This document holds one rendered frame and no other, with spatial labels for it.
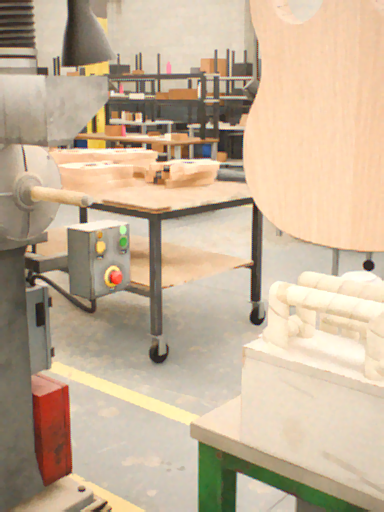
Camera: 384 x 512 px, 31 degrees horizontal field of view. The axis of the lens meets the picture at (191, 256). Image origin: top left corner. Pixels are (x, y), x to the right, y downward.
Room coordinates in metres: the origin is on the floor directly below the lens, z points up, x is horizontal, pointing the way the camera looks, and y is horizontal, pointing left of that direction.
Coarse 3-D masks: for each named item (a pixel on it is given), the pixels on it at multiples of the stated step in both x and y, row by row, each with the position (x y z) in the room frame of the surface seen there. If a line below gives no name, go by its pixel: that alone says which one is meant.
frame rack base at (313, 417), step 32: (256, 352) 1.03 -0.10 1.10; (288, 352) 1.02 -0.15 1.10; (320, 352) 1.02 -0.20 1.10; (352, 352) 1.02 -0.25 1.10; (256, 384) 1.03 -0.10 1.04; (288, 384) 0.99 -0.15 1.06; (320, 384) 0.95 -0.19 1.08; (352, 384) 0.92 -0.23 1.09; (256, 416) 1.03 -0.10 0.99; (288, 416) 0.99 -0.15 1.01; (320, 416) 0.95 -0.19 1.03; (352, 416) 0.92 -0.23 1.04; (256, 448) 1.03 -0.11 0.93; (288, 448) 0.99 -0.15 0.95; (320, 448) 0.95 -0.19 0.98; (352, 448) 0.92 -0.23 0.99; (352, 480) 0.91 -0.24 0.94
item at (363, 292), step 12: (300, 276) 1.09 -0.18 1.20; (312, 276) 1.08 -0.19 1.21; (324, 276) 1.07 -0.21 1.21; (312, 288) 1.07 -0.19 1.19; (324, 288) 1.06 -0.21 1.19; (336, 288) 1.04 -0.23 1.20; (348, 288) 1.03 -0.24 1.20; (360, 288) 1.02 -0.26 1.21; (372, 288) 1.01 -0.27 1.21; (372, 300) 1.00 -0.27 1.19
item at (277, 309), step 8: (272, 296) 1.02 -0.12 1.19; (272, 304) 1.02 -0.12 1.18; (280, 304) 1.02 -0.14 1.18; (272, 312) 1.02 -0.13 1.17; (280, 312) 1.02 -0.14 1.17; (288, 312) 1.03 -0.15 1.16; (272, 320) 1.02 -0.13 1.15; (280, 320) 1.02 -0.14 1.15; (272, 328) 1.02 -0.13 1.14; (280, 328) 1.02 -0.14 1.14; (272, 336) 1.02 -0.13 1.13; (280, 336) 1.02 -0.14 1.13; (272, 344) 1.02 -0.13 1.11; (280, 344) 1.02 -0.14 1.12
